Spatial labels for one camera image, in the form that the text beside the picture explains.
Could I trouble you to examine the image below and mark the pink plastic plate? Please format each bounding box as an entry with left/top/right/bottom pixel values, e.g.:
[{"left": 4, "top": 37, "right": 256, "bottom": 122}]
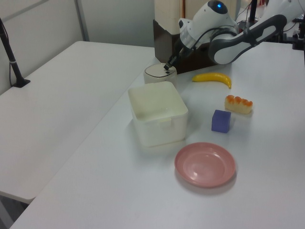
[{"left": 174, "top": 142, "right": 237, "bottom": 188}]

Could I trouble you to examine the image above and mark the black background stand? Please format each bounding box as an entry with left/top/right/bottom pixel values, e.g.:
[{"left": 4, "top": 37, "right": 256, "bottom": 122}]
[{"left": 291, "top": 0, "right": 305, "bottom": 51}]

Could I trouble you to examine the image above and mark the beige trash can lid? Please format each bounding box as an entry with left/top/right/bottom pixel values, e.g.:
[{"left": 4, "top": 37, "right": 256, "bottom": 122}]
[{"left": 144, "top": 63, "right": 178, "bottom": 79}]

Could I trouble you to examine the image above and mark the toy bread loaf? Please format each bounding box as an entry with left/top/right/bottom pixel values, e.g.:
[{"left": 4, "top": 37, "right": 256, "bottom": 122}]
[{"left": 224, "top": 94, "right": 254, "bottom": 115}]

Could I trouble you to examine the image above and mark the black camera stand pole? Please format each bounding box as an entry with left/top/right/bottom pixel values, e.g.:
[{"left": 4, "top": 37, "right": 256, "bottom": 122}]
[{"left": 0, "top": 18, "right": 31, "bottom": 89}]

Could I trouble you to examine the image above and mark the yellow toy banana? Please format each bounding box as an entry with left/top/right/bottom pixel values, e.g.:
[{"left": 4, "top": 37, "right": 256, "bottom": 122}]
[{"left": 192, "top": 72, "right": 233, "bottom": 90}]

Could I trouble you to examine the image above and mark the cream open plastic box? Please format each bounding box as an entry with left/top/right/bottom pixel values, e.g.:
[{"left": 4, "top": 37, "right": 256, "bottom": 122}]
[{"left": 127, "top": 81, "right": 189, "bottom": 147}]

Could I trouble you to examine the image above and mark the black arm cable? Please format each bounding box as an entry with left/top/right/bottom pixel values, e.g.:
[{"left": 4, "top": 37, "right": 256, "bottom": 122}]
[{"left": 188, "top": 26, "right": 258, "bottom": 52}]

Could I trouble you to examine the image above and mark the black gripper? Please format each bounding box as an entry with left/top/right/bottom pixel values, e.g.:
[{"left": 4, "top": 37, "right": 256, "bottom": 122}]
[{"left": 163, "top": 39, "right": 191, "bottom": 71}]

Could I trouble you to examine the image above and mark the purple cube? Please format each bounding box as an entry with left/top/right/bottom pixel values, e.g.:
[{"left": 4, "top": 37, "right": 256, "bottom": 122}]
[{"left": 211, "top": 109, "right": 232, "bottom": 133}]

